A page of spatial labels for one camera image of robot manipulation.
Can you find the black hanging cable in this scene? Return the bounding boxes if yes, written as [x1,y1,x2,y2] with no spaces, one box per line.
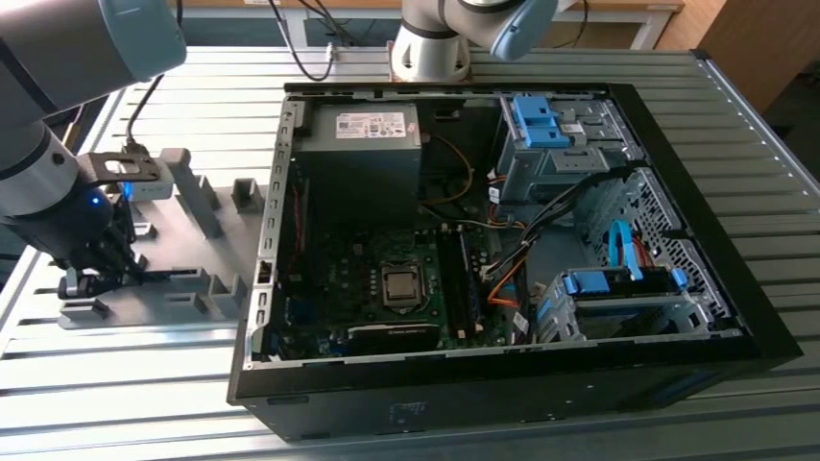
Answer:
[563,0,595,49]

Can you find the blue drive bay bracket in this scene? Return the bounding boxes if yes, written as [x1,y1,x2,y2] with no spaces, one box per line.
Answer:
[511,95,574,150]

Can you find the orange SATA cable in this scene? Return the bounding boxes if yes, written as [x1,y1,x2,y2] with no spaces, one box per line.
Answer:
[487,271,522,307]

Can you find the CPU socket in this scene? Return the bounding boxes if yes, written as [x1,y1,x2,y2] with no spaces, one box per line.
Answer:
[378,257,430,312]

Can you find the grey power supply unit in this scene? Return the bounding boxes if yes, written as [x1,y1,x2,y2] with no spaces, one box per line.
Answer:
[292,103,426,227]

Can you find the silver box wrist camera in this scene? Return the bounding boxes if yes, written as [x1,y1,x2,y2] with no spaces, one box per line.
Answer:
[123,178,175,203]

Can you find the wooden desk white frame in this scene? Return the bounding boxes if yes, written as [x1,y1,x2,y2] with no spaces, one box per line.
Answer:
[172,0,686,52]

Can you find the hard disk in blue carrier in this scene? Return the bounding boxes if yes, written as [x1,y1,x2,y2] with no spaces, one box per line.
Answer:
[562,269,691,295]

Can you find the yellow wire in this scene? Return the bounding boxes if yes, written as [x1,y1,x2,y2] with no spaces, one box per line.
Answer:
[419,134,476,208]

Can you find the silver CPU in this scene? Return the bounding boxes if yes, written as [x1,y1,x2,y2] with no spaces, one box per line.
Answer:
[386,270,419,304]

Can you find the wooden cabinet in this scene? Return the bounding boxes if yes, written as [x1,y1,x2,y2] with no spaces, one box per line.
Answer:
[698,0,820,114]

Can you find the black camera bracket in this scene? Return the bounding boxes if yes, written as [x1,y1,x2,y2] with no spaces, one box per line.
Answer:
[78,150,163,184]

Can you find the black power cable bundle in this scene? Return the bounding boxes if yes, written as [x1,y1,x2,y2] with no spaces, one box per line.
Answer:
[511,168,634,270]

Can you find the coloured power wires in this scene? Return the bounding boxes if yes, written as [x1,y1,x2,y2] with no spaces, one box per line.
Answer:
[458,218,527,232]

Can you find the silver disk bay cage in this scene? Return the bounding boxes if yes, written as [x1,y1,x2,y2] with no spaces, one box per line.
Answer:
[536,267,744,343]

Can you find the red fan wire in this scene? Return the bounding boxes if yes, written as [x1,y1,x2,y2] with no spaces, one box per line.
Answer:
[291,184,308,254]

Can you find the black looped cable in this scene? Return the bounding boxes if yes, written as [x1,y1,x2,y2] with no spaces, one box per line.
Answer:
[267,0,354,83]

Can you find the grey parts rack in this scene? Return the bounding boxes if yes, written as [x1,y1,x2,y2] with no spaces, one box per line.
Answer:
[56,147,271,330]

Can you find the black camera cable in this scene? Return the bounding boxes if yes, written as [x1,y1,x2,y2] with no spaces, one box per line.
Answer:
[124,74,170,156]

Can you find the blue SATA cable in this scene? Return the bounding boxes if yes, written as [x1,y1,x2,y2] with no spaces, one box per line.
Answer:
[607,218,644,280]

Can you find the black PC case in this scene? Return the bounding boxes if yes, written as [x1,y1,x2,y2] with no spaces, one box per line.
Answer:
[227,81,806,442]

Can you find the silver drive cage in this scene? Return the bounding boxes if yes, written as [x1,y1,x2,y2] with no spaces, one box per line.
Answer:
[498,94,646,206]

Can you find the socket cover metal frame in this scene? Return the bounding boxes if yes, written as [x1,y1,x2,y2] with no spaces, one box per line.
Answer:
[379,259,428,311]

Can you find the blue RAM stick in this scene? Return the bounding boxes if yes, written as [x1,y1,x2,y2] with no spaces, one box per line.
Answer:
[131,268,202,282]

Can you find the black graphics card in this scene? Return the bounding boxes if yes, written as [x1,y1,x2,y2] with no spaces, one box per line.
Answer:
[344,322,443,357]

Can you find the green motherboard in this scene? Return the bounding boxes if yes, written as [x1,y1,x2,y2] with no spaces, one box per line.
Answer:
[275,218,534,359]

